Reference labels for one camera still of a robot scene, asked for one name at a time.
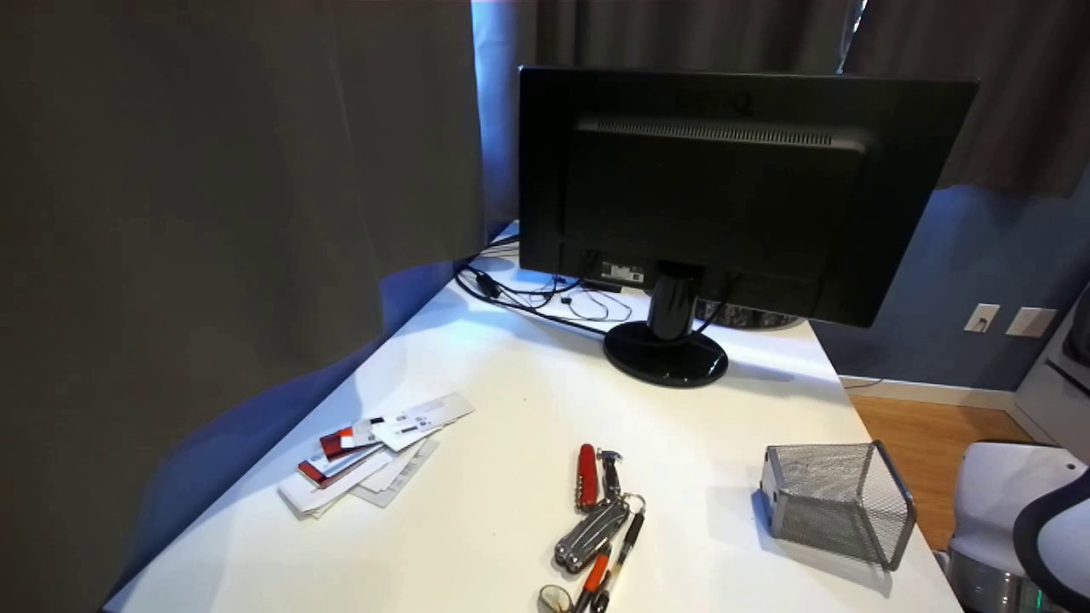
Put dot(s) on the dark grey curtain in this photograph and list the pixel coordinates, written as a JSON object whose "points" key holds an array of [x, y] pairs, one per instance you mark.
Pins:
{"points": [[198, 200]]}

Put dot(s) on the red pocket knife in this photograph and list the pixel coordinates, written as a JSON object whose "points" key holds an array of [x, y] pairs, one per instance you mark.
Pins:
{"points": [[587, 478]]}

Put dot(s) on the black computer monitor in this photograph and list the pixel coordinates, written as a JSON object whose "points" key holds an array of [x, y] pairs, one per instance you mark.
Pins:
{"points": [[782, 191]]}

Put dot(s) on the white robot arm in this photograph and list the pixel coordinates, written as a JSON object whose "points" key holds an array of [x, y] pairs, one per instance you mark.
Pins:
{"points": [[1018, 530]]}

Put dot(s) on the white wall switch plate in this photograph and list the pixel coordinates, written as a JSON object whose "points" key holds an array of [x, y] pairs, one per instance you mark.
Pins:
{"points": [[1030, 322]]}

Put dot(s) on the silver mesh pen basket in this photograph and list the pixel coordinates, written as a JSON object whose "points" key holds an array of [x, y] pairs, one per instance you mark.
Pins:
{"points": [[839, 499]]}

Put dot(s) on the white and red cards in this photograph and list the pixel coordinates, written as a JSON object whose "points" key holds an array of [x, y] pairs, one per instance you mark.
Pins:
{"points": [[372, 458]]}

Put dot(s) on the black round monitor stand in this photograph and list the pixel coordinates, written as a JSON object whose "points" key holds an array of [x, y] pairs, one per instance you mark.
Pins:
{"points": [[666, 349]]}

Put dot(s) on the white wall outlet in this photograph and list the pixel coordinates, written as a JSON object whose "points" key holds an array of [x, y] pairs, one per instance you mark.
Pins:
{"points": [[983, 320]]}

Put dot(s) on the grey multitool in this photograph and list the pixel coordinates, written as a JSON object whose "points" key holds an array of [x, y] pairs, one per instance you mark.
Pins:
{"points": [[596, 525]]}

